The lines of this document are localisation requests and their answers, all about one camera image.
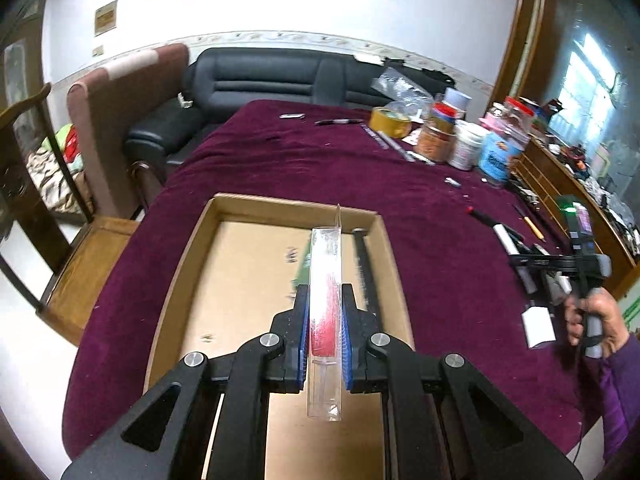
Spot white marker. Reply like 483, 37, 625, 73
492, 223, 539, 294

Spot small white box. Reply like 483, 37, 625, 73
520, 305, 556, 349

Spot window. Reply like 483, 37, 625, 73
550, 32, 627, 128

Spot purple tablecloth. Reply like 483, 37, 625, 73
62, 99, 623, 461

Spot gold wall plaque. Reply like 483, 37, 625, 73
94, 2, 119, 37

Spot person's right forearm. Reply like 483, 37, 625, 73
597, 332, 640, 467

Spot brown armchair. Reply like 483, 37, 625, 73
66, 42, 190, 221

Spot colourful cloth pile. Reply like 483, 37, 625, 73
25, 124, 94, 214

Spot black leather sofa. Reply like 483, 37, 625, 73
124, 47, 457, 167

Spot dark wooden cabinet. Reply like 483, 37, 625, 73
0, 0, 53, 116

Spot clear jar with red lid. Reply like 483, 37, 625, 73
500, 96, 537, 137

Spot wooden chair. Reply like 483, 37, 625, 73
0, 82, 142, 333

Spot blue labelled container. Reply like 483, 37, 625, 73
477, 130, 531, 184

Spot wooden sideboard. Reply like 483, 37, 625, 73
509, 135, 640, 302

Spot silver pen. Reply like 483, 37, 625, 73
377, 131, 417, 163

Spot jar with orange contents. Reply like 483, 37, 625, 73
417, 102, 464, 164

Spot shallow cardboard box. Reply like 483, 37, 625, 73
142, 192, 416, 480

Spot clear plastic bag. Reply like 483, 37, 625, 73
372, 67, 434, 111

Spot white paper cup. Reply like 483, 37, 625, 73
444, 87, 474, 121

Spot green and white box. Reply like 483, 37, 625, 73
619, 294, 640, 334

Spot yellow tape roll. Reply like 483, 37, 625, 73
369, 106, 412, 139

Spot black cylinder with red tip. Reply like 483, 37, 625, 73
467, 205, 502, 226

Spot grey pen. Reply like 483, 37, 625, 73
361, 124, 391, 150

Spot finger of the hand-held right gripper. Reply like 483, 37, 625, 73
508, 253, 599, 270

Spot green flat item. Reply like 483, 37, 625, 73
289, 240, 314, 307

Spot clear plastic box with red item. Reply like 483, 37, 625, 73
306, 204, 348, 421

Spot wooden door frame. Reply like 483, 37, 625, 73
492, 0, 557, 107

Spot clutter of small things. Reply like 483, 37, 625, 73
547, 142, 640, 261

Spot person's right hand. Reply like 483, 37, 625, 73
564, 289, 633, 361

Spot white plastic tub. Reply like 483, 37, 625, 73
448, 120, 489, 171

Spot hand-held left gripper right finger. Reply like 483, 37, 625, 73
342, 284, 584, 480

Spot black ridged tool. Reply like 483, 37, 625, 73
351, 228, 382, 317

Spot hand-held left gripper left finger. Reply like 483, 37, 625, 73
60, 284, 309, 480

